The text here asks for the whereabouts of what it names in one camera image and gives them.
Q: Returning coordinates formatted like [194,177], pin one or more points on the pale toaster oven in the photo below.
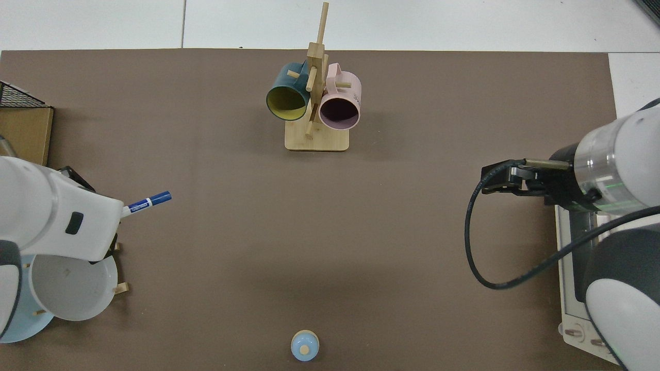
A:
[572,309]

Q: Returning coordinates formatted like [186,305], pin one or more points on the blue and white marker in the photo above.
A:
[149,201]

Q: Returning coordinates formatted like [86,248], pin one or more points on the dark grey slanted bar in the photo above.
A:
[650,9]

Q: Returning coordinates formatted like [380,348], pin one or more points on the small blue round bell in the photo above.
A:
[304,346]

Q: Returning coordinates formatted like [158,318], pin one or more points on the dark blue mug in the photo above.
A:
[283,82]

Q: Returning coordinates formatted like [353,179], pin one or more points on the wooden cup stand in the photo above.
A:
[319,141]

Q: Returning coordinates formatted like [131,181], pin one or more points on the pink mug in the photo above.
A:
[345,93]

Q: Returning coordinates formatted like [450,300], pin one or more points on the light blue plate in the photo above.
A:
[31,328]

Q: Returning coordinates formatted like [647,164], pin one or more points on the wooden plate rack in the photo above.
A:
[121,288]

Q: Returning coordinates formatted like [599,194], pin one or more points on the brown table cloth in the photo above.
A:
[258,232]

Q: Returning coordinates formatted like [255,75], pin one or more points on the grey plate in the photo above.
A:
[72,291]

